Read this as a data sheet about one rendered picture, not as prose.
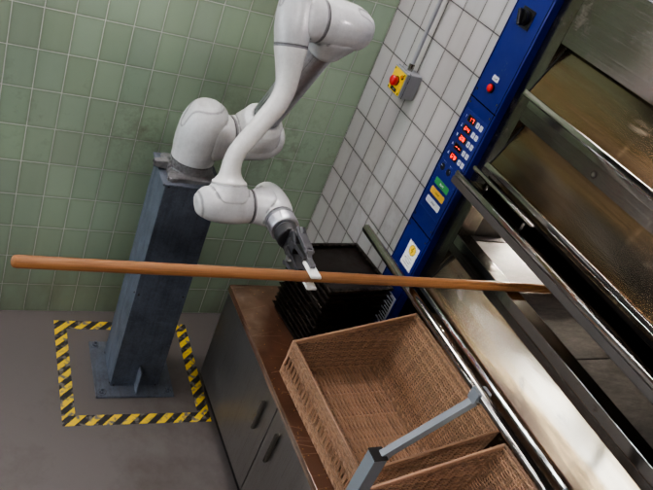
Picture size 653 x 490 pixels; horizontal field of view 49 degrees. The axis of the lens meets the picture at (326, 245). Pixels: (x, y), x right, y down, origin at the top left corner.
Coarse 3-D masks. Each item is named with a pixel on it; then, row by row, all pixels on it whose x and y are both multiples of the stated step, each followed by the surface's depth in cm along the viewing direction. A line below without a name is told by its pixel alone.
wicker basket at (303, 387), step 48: (384, 336) 262; (432, 336) 253; (288, 384) 246; (336, 384) 255; (384, 384) 264; (432, 384) 247; (336, 432) 218; (384, 432) 244; (432, 432) 243; (480, 432) 229; (336, 480) 217; (384, 480) 214
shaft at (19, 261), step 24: (24, 264) 158; (48, 264) 160; (72, 264) 162; (96, 264) 165; (120, 264) 168; (144, 264) 170; (168, 264) 174; (192, 264) 177; (456, 288) 217; (480, 288) 221; (504, 288) 226; (528, 288) 231
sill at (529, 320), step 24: (456, 240) 251; (480, 264) 239; (528, 312) 223; (552, 336) 216; (552, 360) 210; (576, 360) 210; (576, 384) 202; (600, 408) 195; (624, 432) 189; (648, 456) 184; (648, 480) 181
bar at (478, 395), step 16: (384, 256) 223; (400, 272) 216; (416, 304) 207; (432, 320) 201; (448, 352) 194; (464, 368) 188; (480, 384) 185; (464, 400) 185; (480, 400) 182; (448, 416) 183; (496, 416) 177; (416, 432) 184; (512, 432) 174; (368, 448) 184; (384, 448) 184; (400, 448) 184; (512, 448) 171; (368, 464) 183; (384, 464) 184; (528, 464) 167; (352, 480) 190; (368, 480) 186; (544, 480) 164
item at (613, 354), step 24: (504, 216) 221; (504, 240) 209; (528, 240) 212; (528, 264) 201; (552, 264) 205; (552, 288) 193; (576, 288) 198; (576, 312) 186; (600, 312) 191; (600, 336) 179; (624, 336) 185; (624, 360) 173; (648, 360) 180
